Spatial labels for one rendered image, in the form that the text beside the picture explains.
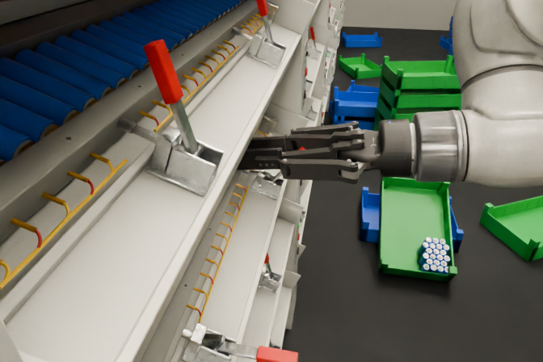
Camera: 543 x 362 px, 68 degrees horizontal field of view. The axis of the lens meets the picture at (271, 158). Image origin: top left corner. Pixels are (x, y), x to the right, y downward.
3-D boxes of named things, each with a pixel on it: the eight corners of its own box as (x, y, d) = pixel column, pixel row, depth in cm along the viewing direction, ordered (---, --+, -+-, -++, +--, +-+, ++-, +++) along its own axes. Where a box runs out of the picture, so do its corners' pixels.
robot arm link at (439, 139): (448, 159, 56) (404, 160, 58) (454, 98, 52) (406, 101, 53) (463, 196, 48) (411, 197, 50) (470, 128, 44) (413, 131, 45)
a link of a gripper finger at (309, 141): (363, 135, 52) (364, 130, 53) (282, 132, 56) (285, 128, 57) (364, 161, 54) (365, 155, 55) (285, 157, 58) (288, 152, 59)
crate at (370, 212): (446, 213, 142) (451, 195, 138) (457, 253, 125) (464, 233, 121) (359, 204, 147) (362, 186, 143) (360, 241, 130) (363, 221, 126)
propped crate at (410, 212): (449, 282, 115) (457, 274, 108) (377, 272, 118) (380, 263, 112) (443, 190, 131) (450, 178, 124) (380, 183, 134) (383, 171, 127)
